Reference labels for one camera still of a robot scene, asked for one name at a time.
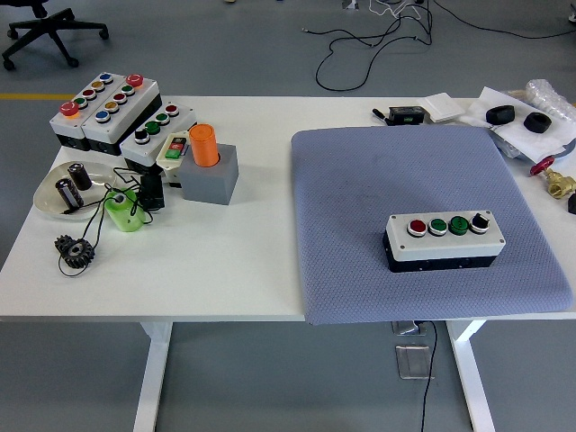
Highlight white four-button control box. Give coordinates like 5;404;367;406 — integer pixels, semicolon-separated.
383;209;507;275

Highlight five-button box with red stop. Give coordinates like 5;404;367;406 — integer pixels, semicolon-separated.
80;73;163;158

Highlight five-button box with orange-ringed stop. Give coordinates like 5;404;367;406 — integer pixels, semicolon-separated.
49;71;125;152

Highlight grey-blue textured mat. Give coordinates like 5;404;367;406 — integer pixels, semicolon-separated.
291;124;573;326

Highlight grey block with hole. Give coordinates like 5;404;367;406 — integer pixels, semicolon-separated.
178;143;239;206

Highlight orange cylinder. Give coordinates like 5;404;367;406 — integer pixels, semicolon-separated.
188;123;221;169

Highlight small black adapter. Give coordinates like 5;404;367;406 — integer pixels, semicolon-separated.
139;173;167;212

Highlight black device green label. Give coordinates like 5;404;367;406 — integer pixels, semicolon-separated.
388;105;425;127

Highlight green plastic cylinder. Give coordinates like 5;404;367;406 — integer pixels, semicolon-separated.
103;187;146;233

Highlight metal floor outlet box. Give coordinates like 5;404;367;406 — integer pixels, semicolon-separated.
391;319;428;337

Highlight white control box black knob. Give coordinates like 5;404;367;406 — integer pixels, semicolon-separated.
120;102;199;175

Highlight metal floor outlet plate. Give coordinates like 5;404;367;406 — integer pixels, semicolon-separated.
394;344;437;381

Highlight white table leg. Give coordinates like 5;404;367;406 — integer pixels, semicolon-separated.
132;321;175;432
445;319;496;432

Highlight brown capacitor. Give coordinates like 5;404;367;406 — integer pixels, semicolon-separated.
67;162;94;191

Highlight black grey capacitor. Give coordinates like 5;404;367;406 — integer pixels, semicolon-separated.
54;177;86;212

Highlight black bevel gear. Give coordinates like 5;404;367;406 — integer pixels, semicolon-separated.
54;234;97;271

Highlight clear plastic bag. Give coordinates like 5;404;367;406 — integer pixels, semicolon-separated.
488;125;532;163

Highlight clear shallow bowl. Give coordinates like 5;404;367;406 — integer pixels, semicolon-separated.
33;160;119;221

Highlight white paper sheet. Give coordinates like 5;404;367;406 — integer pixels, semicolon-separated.
458;85;576;166

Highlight bubble wrap roll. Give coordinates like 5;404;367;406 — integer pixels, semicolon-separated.
525;78;576;125

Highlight black office chair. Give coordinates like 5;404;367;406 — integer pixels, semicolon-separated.
2;0;111;72

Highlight cream red-green switch box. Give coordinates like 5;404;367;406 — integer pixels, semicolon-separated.
156;130;193;190

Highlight thin black wire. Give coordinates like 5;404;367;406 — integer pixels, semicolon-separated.
57;166;157;277

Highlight white flat switch plate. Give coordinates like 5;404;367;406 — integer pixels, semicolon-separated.
418;92;467;123

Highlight black power cable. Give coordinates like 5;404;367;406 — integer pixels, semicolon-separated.
418;319;440;432

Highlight white floor cable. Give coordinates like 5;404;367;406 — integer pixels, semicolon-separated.
368;0;424;22

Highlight black rubber ring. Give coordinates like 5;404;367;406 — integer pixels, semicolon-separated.
523;112;553;134
485;104;518;126

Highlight brass valve red handle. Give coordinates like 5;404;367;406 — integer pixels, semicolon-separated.
529;156;576;199

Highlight long black floor cable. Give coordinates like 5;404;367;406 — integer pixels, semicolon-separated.
431;0;576;40

